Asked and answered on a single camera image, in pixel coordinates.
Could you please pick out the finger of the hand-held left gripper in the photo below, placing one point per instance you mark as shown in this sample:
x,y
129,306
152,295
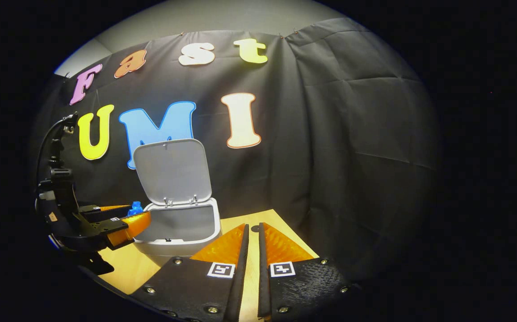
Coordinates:
x,y
106,209
133,226

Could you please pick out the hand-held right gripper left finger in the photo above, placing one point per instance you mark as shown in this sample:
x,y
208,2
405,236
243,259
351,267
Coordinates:
x,y
243,268

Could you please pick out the white desktop garbage bin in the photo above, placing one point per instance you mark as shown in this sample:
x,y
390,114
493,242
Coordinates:
x,y
173,174

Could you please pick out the blue paper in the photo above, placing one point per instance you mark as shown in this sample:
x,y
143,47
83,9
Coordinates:
x,y
135,209

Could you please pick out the wooden desktop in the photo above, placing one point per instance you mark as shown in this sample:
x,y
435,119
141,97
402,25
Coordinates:
x,y
126,268

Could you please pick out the black backdrop cloth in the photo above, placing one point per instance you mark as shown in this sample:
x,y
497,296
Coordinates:
x,y
329,134

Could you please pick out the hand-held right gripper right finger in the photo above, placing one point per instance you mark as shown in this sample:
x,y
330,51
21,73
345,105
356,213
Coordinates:
x,y
262,277

